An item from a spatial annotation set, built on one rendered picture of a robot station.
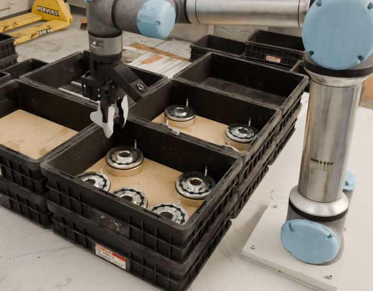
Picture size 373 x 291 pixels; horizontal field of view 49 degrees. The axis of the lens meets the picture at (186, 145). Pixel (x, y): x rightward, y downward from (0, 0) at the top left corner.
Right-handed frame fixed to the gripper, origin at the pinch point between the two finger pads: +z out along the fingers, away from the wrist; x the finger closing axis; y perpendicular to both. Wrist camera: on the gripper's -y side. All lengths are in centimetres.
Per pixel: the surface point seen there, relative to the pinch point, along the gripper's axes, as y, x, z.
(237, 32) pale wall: 78, -314, 76
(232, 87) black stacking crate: -7, -66, 14
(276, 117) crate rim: -32.1, -34.1, 3.5
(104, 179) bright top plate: -1.0, 7.6, 10.5
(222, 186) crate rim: -30.4, 3.3, 3.5
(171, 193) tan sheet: -16.5, 1.0, 13.5
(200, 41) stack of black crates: 67, -200, 50
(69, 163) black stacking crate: 8.3, 9.5, 8.0
